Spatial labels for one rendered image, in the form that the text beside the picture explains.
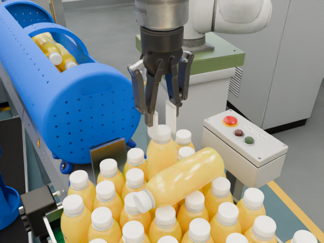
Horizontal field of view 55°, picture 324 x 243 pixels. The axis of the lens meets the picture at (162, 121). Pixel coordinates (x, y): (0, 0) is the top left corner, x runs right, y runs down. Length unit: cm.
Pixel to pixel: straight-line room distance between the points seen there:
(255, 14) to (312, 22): 117
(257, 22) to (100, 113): 72
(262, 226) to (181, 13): 40
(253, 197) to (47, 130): 51
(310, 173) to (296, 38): 95
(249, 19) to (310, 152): 161
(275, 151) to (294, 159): 178
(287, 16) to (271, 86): 51
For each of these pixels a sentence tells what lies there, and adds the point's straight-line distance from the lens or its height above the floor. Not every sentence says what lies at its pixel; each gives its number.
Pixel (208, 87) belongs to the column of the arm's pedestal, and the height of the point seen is 92.
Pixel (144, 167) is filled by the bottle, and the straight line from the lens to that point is 76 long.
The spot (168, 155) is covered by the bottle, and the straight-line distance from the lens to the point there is 67.
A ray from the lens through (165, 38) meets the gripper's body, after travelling 53.
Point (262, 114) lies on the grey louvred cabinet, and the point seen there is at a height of 23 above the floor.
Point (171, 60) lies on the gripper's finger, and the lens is 57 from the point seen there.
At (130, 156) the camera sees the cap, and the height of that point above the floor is 109.
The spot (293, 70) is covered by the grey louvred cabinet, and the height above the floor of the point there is 58.
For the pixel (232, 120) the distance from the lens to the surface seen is 83.
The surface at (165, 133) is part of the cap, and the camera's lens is 65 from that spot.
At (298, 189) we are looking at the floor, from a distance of 234.
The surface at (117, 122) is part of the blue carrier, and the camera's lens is 90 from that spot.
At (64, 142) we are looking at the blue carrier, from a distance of 86.
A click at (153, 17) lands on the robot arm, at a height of 143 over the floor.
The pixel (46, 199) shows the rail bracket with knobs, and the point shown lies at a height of 100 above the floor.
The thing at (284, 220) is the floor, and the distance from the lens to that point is 212.
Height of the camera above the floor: 158
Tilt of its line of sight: 35 degrees down
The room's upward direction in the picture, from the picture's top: straight up
